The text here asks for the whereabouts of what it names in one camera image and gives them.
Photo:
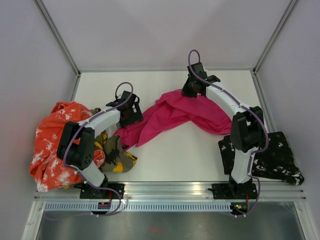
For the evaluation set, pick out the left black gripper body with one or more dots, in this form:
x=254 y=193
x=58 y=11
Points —
x=133 y=117

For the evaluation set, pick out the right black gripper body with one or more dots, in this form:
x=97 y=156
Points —
x=189 y=88

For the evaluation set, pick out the pink trousers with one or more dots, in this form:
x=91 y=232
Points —
x=171 y=110

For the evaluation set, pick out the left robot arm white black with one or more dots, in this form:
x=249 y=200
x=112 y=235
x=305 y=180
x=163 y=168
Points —
x=77 y=143

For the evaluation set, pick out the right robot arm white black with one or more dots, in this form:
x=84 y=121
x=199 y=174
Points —
x=247 y=132

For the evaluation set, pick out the camouflage yellow green trousers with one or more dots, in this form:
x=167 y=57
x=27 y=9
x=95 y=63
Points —
x=110 y=156

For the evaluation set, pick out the orange white tie-dye trousers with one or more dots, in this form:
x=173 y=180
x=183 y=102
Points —
x=48 y=171

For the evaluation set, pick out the black white folded trousers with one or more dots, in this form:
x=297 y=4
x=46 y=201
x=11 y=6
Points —
x=277 y=162

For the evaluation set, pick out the aluminium front rail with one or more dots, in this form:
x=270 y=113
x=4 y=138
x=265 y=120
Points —
x=270 y=191

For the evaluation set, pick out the left aluminium frame post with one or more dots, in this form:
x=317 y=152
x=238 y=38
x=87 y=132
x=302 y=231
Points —
x=57 y=36

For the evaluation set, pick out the aluminium frame post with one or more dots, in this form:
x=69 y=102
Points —
x=275 y=34
x=57 y=36

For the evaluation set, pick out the right aluminium frame post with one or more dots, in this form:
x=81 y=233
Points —
x=275 y=34

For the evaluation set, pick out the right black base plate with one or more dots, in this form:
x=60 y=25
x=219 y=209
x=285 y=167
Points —
x=222 y=191

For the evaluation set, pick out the white slotted cable duct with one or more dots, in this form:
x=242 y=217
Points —
x=138 y=206

